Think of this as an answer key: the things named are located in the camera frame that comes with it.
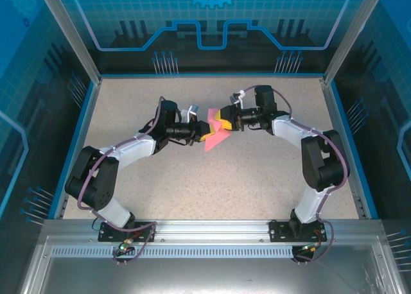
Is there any pink paper sheet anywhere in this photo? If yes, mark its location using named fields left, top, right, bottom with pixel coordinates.
left=204, top=108, right=232, bottom=153

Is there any blue printed gear panel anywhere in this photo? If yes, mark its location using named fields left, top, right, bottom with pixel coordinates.
left=60, top=0, right=357, bottom=75

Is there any blue table edge trim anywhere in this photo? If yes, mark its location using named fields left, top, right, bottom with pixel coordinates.
left=48, top=80, right=100, bottom=220
left=330, top=80, right=380, bottom=220

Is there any blue printed side panel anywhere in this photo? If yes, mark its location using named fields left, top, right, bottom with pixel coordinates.
left=330, top=0, right=411, bottom=243
left=0, top=0, right=97, bottom=237

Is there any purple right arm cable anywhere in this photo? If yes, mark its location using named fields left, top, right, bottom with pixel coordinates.
left=239, top=84, right=351, bottom=264

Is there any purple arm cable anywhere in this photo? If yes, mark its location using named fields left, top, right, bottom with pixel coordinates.
left=76, top=96, right=159, bottom=264
left=239, top=84, right=351, bottom=264

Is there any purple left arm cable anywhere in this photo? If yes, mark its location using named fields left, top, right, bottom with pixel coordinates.
left=76, top=96, right=159, bottom=264

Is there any aluminium mounting rail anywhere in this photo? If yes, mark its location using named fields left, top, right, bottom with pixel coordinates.
left=41, top=219, right=385, bottom=244

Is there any slotted grey cable duct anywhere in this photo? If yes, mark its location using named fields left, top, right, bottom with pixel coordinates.
left=51, top=246, right=295, bottom=259

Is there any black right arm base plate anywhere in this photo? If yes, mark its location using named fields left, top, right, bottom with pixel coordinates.
left=268, top=220, right=331, bottom=243

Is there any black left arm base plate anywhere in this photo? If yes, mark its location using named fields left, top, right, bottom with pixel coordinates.
left=98, top=220, right=158, bottom=243

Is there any aluminium frame post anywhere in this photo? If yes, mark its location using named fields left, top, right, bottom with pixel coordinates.
left=35, top=0, right=103, bottom=88
left=322, top=0, right=388, bottom=86

